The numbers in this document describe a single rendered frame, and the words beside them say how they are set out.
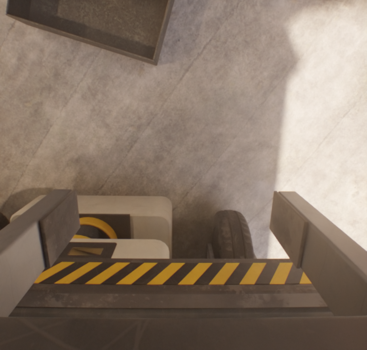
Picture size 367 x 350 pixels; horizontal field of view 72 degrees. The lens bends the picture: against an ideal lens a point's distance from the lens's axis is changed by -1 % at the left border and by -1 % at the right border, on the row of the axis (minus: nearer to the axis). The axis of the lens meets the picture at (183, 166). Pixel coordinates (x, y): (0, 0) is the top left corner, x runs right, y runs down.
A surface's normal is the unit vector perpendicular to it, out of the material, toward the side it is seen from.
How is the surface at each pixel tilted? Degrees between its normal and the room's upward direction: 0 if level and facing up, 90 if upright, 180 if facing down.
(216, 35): 0
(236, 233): 60
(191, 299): 0
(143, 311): 45
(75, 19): 0
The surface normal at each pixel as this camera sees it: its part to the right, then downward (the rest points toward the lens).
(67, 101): 0.02, 0.27
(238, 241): 0.03, -0.60
